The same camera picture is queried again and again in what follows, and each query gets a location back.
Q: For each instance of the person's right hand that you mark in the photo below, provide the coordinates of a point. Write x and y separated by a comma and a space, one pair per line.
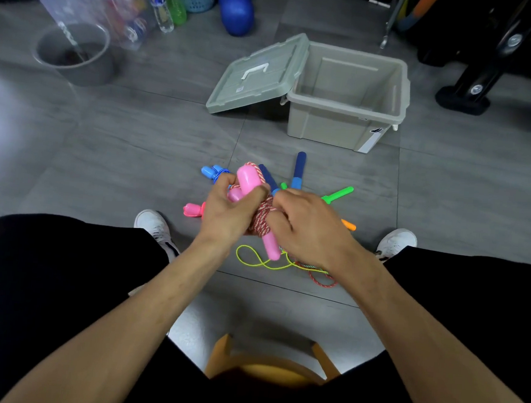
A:
309, 230

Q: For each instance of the person's left hand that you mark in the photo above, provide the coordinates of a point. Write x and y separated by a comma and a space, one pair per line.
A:
227, 219

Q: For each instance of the grey plastic storage box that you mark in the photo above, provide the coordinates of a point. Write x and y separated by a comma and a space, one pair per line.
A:
327, 130

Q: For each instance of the person's right forearm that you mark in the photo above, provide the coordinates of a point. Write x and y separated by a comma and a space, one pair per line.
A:
446, 358

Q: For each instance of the person's left forearm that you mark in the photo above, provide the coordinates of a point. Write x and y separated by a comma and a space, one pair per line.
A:
105, 333

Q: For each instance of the grey-green box lid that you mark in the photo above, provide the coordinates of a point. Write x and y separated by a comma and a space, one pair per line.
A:
257, 87

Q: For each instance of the person's right leg black trousers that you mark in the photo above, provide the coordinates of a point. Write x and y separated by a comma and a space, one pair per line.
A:
493, 298

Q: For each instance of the person's leg black trousers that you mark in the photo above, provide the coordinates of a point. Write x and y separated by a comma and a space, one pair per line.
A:
493, 298
31, 280

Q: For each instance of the person's left leg black trousers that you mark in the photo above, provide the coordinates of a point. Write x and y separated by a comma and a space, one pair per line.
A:
31, 280

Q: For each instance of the white left shoe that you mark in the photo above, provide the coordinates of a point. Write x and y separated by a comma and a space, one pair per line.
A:
152, 224

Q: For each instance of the white shoe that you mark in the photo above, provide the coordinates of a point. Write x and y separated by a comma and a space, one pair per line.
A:
398, 241
152, 224

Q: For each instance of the white right shoe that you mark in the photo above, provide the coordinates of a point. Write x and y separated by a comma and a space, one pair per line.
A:
398, 241

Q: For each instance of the wooden stool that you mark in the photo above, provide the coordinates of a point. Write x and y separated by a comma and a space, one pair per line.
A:
219, 355

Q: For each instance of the grey metal bowl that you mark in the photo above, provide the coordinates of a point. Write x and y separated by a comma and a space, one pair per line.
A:
96, 73

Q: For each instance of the black dumbbell rack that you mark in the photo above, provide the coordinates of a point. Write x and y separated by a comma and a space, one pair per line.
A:
469, 94

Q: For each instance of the orange and green foam stick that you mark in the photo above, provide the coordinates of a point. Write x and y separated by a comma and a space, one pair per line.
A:
419, 10

